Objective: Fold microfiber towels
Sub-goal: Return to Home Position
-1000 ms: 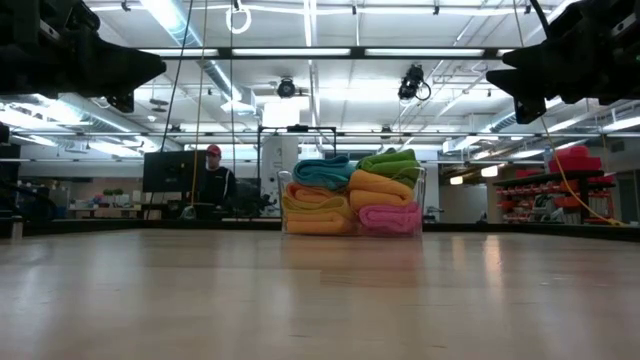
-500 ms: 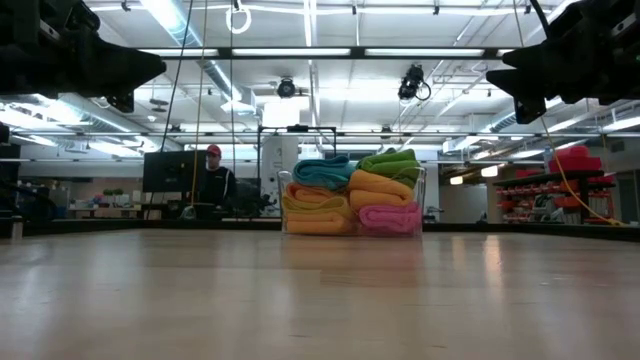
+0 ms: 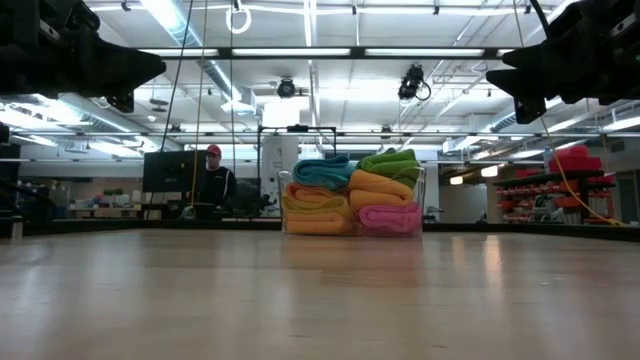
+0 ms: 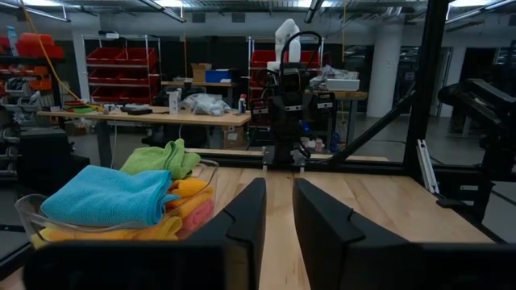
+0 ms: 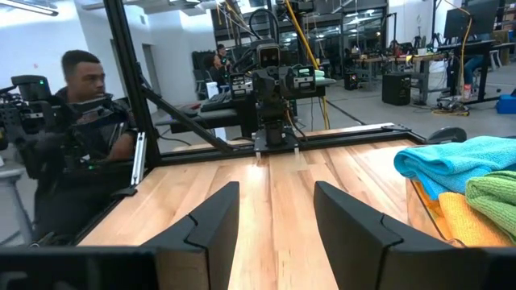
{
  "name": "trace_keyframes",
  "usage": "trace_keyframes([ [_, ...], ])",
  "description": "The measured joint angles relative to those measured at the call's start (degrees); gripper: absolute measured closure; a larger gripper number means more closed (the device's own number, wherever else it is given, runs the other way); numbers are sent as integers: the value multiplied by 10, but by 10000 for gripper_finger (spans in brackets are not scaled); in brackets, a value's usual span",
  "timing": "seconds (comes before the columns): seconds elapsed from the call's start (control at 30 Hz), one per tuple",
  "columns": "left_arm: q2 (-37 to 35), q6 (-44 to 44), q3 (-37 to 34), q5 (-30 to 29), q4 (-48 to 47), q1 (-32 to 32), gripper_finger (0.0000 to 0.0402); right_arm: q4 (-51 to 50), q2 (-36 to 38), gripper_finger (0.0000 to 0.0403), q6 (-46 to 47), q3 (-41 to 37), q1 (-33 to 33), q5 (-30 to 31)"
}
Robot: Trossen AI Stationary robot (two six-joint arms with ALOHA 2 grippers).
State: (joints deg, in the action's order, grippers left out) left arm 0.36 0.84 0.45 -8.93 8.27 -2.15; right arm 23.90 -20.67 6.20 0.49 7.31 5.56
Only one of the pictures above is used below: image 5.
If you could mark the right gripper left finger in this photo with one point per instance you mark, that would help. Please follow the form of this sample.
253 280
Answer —
213 233

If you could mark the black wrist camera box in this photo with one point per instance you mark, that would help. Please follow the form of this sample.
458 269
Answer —
269 56

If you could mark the mint green stapler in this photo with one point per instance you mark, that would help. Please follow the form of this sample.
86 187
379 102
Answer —
319 73

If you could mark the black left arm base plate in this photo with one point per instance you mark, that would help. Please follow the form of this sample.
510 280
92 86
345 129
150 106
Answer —
262 143

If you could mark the green microfiber towel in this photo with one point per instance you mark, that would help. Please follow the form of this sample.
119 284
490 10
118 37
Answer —
496 197

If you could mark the black monitor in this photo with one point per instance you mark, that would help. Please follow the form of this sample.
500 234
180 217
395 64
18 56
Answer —
471 18

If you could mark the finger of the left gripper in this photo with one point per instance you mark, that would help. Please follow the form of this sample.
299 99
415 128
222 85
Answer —
264 86
286 82

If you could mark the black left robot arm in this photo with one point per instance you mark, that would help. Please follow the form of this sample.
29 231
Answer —
274 121

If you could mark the blue container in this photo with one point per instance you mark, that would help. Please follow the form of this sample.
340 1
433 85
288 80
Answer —
506 104

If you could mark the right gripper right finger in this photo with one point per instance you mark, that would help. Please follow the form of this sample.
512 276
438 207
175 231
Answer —
354 241

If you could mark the black aluminium table frame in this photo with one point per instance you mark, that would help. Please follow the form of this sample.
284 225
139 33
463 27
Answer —
125 60

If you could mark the silver bracket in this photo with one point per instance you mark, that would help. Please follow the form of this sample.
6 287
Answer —
139 157

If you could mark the person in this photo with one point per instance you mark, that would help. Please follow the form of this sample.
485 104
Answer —
84 80
221 52
471 68
215 70

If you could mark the long wooden workbench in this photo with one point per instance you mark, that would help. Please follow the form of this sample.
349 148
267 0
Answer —
387 59

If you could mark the black side table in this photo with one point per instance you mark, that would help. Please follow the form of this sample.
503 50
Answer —
225 117

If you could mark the black floor speaker box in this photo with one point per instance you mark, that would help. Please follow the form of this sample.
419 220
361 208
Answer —
397 88

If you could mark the blue microfiber towel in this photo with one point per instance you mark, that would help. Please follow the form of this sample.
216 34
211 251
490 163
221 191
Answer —
443 161

